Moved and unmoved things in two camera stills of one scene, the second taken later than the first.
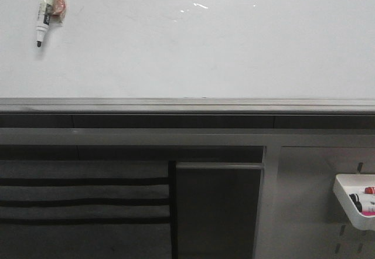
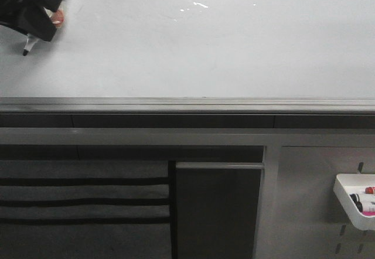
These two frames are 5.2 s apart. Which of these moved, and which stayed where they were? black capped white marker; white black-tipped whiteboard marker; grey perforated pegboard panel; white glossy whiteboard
Moved: white black-tipped whiteboard marker
Stayed: grey perforated pegboard panel; black capped white marker; white glossy whiteboard
